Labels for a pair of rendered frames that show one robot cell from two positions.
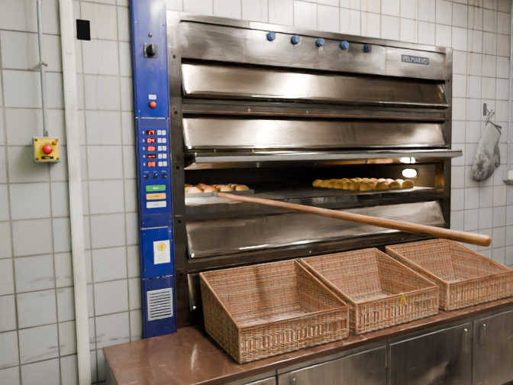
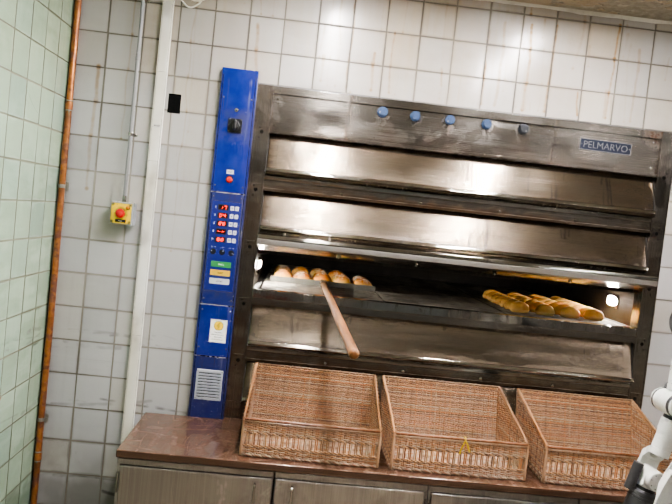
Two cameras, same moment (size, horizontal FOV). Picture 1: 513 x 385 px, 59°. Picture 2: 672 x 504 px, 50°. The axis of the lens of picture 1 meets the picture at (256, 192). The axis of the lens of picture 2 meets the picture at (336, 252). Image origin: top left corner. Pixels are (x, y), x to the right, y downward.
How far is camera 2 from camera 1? 150 cm
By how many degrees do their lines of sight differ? 24
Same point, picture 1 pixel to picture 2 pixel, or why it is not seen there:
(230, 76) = (324, 155)
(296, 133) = (401, 225)
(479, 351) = not seen: outside the picture
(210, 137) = (290, 219)
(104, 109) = (182, 180)
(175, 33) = (266, 107)
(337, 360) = (352, 486)
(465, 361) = not seen: outside the picture
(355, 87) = (496, 177)
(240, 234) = (312, 330)
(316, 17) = (446, 91)
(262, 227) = not seen: hidden behind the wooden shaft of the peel
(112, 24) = (202, 98)
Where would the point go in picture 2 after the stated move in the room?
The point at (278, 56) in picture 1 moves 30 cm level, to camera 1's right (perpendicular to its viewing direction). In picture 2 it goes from (389, 135) to (453, 139)
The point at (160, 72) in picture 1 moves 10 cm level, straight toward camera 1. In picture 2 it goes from (242, 148) to (234, 145)
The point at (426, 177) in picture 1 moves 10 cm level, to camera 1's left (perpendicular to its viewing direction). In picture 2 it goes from (625, 310) to (603, 307)
